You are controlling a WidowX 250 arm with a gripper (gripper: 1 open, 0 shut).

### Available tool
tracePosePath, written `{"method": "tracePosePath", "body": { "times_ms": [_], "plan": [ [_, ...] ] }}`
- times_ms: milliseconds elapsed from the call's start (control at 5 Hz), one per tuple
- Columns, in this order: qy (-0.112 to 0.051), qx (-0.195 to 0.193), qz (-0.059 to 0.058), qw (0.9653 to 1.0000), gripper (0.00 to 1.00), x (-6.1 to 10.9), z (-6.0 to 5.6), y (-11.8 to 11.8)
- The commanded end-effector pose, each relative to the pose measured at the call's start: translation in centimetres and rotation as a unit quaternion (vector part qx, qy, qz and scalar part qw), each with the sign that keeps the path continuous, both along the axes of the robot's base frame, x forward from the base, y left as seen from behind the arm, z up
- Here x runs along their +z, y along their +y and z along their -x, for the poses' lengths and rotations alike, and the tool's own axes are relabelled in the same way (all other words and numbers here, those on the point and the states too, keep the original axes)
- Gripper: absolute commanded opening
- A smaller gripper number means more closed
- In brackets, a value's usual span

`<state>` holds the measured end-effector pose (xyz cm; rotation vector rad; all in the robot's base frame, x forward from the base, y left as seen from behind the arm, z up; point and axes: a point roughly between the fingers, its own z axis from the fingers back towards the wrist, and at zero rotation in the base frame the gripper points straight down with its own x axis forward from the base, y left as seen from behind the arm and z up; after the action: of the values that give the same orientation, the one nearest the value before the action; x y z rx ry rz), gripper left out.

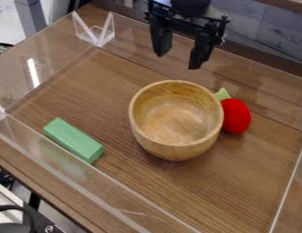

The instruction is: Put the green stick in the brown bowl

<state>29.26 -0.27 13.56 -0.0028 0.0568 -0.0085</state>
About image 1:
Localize clear acrylic tray enclosure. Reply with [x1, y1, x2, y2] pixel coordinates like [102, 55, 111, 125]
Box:
[0, 15, 302, 233]

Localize clear acrylic corner bracket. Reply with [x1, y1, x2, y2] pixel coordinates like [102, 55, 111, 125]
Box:
[72, 11, 115, 47]

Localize black equipment with cable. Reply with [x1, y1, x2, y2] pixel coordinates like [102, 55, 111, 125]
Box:
[0, 205, 64, 233]

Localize red plush strawberry toy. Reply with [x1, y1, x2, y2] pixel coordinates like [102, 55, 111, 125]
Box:
[215, 87, 252, 135]

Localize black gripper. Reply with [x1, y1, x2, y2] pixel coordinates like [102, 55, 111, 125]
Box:
[146, 2, 230, 70]

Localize brown wooden bowl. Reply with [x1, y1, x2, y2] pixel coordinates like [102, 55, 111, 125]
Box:
[128, 80, 224, 161]

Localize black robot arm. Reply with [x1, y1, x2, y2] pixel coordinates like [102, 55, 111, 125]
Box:
[144, 0, 230, 70]

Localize green rectangular stick block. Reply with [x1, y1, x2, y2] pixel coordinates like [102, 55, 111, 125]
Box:
[43, 117, 103, 164]

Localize black table leg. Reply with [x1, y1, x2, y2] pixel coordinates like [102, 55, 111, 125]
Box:
[28, 192, 40, 211]

